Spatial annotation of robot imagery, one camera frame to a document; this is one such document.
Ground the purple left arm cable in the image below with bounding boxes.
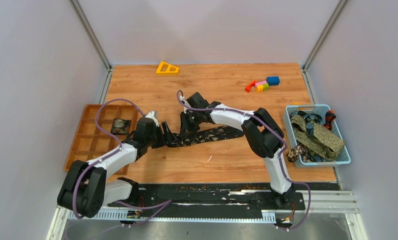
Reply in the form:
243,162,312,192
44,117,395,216
72,98,173,228

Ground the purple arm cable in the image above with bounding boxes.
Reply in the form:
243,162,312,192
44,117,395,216
72,98,173,228
176,90,312,232

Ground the blue and red tie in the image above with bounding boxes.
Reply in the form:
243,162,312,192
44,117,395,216
297,110,336,132

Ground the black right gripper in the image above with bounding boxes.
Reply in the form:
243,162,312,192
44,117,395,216
180,110,203,139

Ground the aluminium frame rail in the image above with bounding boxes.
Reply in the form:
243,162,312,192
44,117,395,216
54,186,360,224

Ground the yellow triangular plastic piece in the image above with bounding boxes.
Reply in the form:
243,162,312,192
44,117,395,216
155,61,180,75

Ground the olive green patterned tie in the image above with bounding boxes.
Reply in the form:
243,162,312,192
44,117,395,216
290,112,345,163

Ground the black tie with gold pattern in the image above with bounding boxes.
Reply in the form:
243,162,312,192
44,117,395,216
175,125,244,147

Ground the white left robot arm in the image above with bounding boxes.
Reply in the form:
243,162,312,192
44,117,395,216
57,116,165,219

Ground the colourful toy block assembly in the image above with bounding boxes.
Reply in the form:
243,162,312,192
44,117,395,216
245,76,280,93

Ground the rolled dark patterned tie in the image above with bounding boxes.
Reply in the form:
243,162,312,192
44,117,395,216
110,118,131,135

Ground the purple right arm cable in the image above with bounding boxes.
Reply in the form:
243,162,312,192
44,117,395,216
176,90,312,232

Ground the brown patterned tie end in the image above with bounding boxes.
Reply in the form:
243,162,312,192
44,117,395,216
286,143,309,163

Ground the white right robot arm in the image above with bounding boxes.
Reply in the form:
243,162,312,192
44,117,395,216
176,90,295,209

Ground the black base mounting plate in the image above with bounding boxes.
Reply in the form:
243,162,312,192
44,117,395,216
107,180,340,220

